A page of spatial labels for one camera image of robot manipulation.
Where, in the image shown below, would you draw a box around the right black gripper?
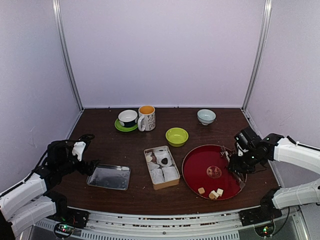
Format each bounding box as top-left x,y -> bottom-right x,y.
228,149 -> 260,174

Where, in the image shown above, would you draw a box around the bear print tin lid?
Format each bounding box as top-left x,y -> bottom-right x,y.
86,164 -> 131,191

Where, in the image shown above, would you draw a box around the cream half round chocolate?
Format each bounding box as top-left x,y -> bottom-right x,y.
146,155 -> 153,163

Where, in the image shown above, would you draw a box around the beige rectangular tin box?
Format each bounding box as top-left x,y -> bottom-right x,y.
143,145 -> 181,190

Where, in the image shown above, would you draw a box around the dark oval chocolate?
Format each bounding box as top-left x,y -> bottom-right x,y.
161,158 -> 168,165

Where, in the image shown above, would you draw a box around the metal tongs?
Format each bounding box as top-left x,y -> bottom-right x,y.
220,145 -> 247,190

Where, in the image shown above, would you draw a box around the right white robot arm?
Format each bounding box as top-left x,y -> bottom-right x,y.
220,127 -> 320,221

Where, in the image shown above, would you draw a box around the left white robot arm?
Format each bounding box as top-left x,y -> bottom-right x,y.
0,134 -> 98,240

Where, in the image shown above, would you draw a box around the cream cube chocolate front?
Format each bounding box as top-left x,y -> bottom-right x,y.
216,188 -> 224,196

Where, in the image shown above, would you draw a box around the beige chocolate piece front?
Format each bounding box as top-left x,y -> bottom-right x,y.
208,190 -> 219,200

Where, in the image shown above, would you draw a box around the tan cube chocolate front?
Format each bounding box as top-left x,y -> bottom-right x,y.
198,187 -> 206,195

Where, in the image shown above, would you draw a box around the red round lacquer tray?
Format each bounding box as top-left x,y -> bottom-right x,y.
181,144 -> 244,201

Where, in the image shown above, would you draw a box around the green saucer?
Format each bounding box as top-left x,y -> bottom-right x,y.
114,118 -> 140,132

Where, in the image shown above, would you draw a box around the pale blue ceramic bowl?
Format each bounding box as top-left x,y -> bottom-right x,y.
197,109 -> 216,126

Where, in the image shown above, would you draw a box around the navy white cup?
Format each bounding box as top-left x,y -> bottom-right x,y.
117,109 -> 138,128

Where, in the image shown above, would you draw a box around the white paper cup liner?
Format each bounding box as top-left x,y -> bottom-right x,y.
146,152 -> 160,171
150,168 -> 165,184
162,166 -> 180,182
154,150 -> 173,167

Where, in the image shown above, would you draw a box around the lime green bowl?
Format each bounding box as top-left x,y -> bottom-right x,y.
165,127 -> 189,147

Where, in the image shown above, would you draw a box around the white patterned mug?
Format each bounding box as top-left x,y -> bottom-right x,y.
137,105 -> 156,132

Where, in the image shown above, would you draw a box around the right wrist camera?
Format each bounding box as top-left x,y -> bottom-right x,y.
235,142 -> 248,157

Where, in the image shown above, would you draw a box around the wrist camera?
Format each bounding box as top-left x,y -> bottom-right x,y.
71,141 -> 86,162
235,142 -> 248,157

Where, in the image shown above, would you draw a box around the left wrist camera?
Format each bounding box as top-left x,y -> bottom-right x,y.
71,141 -> 86,162

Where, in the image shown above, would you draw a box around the left black cable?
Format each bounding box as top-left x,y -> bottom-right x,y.
33,133 -> 95,176

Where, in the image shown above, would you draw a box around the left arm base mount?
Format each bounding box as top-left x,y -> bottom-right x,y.
44,191 -> 90,229

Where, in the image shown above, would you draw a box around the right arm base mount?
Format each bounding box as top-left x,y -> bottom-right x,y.
238,187 -> 282,227

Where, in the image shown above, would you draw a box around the right aluminium frame post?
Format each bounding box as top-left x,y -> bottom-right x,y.
241,0 -> 273,112

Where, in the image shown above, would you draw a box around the aluminium frame post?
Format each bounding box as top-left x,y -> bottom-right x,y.
241,0 -> 273,112
52,0 -> 84,111

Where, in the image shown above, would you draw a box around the left aluminium frame post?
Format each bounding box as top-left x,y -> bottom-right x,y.
52,0 -> 84,111

